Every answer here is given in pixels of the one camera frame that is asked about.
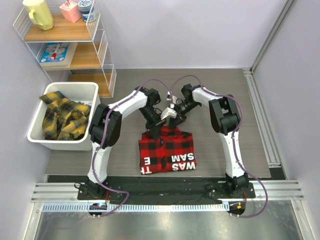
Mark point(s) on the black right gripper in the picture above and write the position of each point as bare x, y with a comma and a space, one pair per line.
173, 122

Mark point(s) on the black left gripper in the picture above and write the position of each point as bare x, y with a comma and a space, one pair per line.
155, 131

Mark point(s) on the red black plaid shirt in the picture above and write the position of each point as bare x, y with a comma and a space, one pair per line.
173, 151

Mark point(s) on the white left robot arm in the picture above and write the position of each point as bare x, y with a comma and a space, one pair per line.
105, 129

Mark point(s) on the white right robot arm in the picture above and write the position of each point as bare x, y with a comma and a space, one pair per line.
224, 118

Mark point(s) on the yellow plaid shirt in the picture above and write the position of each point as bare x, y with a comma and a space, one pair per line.
64, 119

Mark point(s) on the blue white picture book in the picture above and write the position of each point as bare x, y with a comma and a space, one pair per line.
56, 54

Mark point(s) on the blue white patterned cup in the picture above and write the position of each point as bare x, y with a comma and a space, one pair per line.
86, 7

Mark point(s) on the pink box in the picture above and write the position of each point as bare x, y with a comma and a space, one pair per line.
70, 11

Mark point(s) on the yellow pitcher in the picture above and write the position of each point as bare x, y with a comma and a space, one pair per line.
39, 13

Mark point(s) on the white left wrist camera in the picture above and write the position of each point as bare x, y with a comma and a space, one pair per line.
169, 112

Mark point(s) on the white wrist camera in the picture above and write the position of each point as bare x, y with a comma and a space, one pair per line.
169, 112
171, 98

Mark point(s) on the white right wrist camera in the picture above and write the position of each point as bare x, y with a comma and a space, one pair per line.
171, 98

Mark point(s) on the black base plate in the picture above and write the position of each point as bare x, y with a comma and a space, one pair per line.
163, 191

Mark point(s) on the white wire shelf rack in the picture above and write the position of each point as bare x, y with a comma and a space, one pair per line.
92, 60

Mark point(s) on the slotted aluminium rail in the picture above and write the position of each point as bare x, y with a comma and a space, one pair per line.
97, 207

